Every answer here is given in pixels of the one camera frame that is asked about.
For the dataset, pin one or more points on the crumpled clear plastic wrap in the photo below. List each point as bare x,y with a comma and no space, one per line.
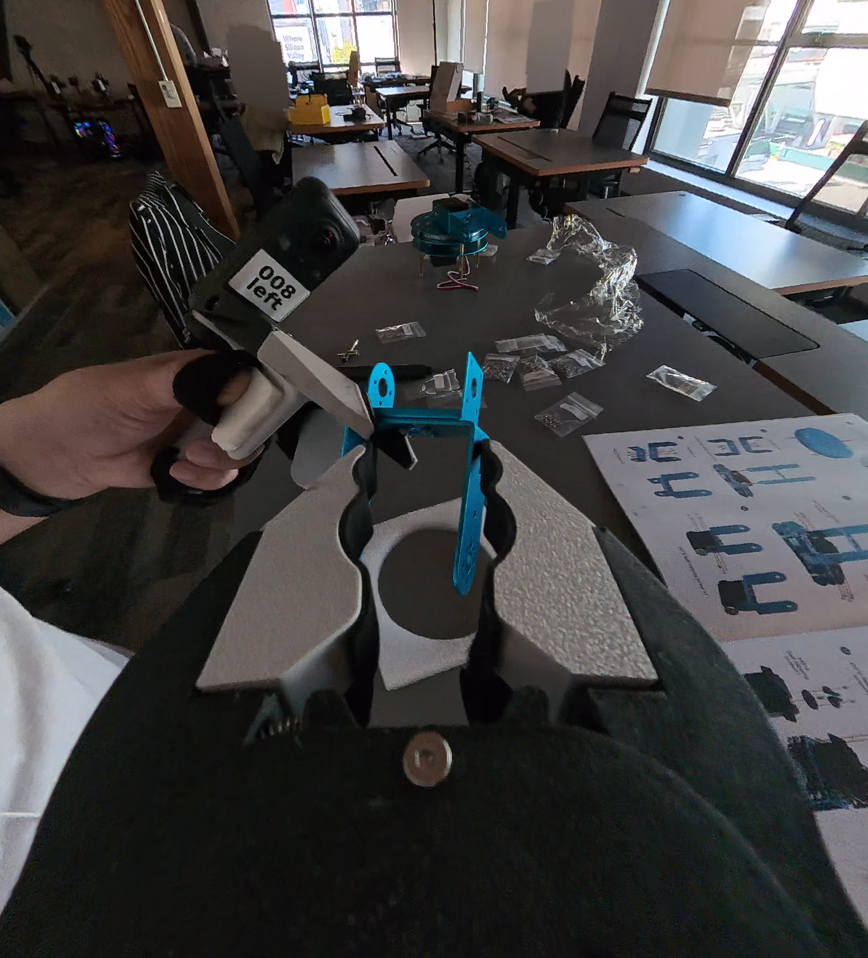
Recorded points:
598,292

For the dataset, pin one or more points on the computer with coloured lights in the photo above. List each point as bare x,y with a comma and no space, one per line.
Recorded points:
97,138

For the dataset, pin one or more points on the black office chair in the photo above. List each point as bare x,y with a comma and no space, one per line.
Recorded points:
845,202
621,120

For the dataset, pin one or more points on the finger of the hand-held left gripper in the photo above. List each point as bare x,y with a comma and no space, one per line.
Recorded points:
314,374
314,456

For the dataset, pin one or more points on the printed instruction sheet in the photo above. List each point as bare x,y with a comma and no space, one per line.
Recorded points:
703,479

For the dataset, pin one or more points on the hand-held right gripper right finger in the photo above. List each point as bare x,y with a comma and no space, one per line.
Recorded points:
569,599

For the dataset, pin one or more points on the black wrist band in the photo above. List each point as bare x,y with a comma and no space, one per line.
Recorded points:
0,479

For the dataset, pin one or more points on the black white striped cloth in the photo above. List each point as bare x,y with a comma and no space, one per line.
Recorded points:
172,254

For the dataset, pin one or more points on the light grey desk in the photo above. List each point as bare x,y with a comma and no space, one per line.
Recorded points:
741,239

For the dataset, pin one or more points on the group of clear screw bags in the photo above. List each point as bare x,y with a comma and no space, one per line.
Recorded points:
569,410

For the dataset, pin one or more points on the dark grey desk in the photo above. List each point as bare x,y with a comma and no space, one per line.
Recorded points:
479,322

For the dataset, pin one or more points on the white foam square with hole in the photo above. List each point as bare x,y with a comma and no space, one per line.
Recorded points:
404,666

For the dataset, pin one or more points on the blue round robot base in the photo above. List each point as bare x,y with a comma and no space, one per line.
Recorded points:
453,228

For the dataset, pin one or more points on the beige window roller blinds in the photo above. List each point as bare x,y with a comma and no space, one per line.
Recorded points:
703,52

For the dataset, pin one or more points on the blue metal bracket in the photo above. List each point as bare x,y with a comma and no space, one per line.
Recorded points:
471,509

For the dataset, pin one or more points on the wooden support post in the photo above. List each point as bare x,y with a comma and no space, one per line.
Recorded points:
172,112

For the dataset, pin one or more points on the person's left hand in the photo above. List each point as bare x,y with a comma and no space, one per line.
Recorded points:
90,426

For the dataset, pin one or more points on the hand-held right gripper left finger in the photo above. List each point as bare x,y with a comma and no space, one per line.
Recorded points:
292,591

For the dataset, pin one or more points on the yellow box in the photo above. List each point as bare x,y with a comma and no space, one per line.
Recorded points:
308,112

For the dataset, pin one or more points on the rows of brown-edged office desks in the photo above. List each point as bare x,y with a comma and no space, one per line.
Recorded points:
554,150

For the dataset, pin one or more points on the metal cross wrench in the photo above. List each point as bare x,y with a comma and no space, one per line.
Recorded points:
349,350

